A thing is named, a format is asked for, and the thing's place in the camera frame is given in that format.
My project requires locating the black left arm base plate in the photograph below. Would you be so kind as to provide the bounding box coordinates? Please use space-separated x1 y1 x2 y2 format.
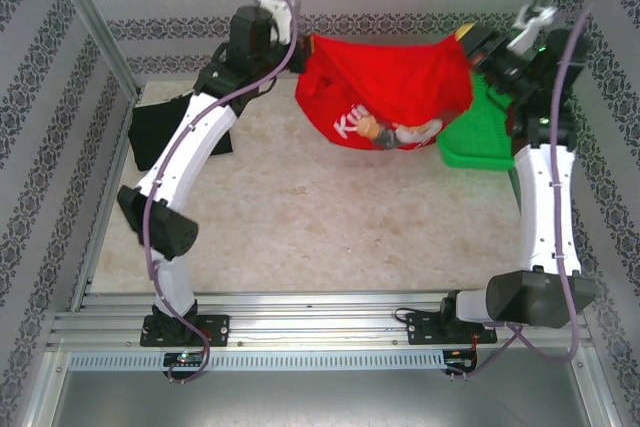
141 314 230 348

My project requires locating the red printed t-shirt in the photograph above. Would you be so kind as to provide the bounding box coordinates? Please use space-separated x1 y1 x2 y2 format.
293 32 476 152

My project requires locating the aluminium left frame post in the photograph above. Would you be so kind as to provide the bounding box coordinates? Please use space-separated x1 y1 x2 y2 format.
47 0 144 98

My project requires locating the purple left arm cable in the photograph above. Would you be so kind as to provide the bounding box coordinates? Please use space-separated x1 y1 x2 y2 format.
142 0 301 386

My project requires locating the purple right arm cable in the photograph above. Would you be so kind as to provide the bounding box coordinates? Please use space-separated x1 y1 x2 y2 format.
449 6 594 381

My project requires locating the slotted metal cable duct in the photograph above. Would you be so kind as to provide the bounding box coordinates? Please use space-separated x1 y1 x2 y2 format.
67 350 446 371

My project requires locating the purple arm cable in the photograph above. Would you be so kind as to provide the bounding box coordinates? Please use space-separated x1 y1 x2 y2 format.
449 6 594 381
142 0 301 386

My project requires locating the left controller board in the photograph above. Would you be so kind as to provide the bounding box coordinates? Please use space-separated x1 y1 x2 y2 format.
163 351 207 369

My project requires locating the green plastic basket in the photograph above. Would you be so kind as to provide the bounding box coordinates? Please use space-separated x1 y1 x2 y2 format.
435 71 516 172

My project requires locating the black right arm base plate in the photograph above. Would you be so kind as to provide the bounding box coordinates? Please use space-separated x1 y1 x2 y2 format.
405 310 499 347

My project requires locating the controller board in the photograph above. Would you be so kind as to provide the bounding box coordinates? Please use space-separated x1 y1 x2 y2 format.
444 349 479 373
163 351 207 369

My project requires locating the right controller board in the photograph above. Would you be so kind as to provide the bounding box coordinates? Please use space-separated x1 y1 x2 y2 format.
444 349 479 373

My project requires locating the folded black t-shirt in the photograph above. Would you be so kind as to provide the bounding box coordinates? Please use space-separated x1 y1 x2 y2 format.
127 91 235 173

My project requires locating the aluminium rail frame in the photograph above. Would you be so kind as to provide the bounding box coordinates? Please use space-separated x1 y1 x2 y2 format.
47 289 594 351

